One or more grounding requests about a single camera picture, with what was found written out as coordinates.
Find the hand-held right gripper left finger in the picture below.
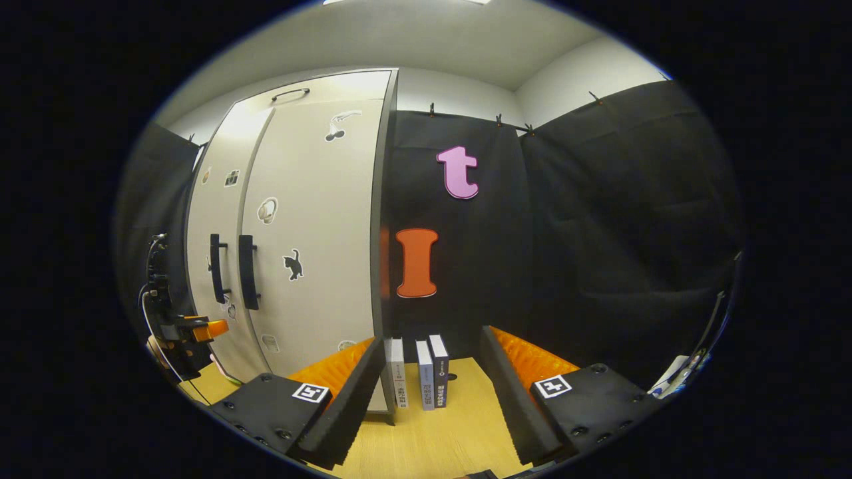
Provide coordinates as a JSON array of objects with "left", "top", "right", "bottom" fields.
[{"left": 205, "top": 336, "right": 386, "bottom": 472}]

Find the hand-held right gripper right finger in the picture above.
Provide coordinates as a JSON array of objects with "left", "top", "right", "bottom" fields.
[{"left": 479, "top": 325, "right": 661, "bottom": 468}]

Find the white cabinet door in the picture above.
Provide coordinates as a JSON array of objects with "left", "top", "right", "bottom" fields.
[
  {"left": 185, "top": 105, "right": 276, "bottom": 385},
  {"left": 240, "top": 98, "right": 387, "bottom": 381}
]

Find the white book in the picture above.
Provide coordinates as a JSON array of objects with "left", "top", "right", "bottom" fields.
[{"left": 389, "top": 337, "right": 407, "bottom": 409}]

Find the dark navy book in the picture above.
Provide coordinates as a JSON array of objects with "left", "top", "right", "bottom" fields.
[{"left": 429, "top": 333, "right": 451, "bottom": 408}]

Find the grey-blue book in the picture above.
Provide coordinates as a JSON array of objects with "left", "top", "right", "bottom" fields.
[{"left": 415, "top": 339, "right": 436, "bottom": 412}]

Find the white and blue bundle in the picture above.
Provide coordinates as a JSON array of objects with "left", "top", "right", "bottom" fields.
[{"left": 647, "top": 353, "right": 712, "bottom": 400}]

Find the white and grey cabinet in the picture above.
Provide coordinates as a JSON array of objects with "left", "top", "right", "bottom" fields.
[{"left": 184, "top": 67, "right": 401, "bottom": 426}]

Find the black backdrop cloth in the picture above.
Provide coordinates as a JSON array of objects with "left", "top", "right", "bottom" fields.
[{"left": 114, "top": 80, "right": 745, "bottom": 390}]

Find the white cabinet flap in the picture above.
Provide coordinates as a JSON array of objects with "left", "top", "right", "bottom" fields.
[{"left": 226, "top": 69, "right": 395, "bottom": 117}]

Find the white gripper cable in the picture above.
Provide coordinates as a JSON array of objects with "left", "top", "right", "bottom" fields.
[{"left": 139, "top": 285, "right": 176, "bottom": 385}]

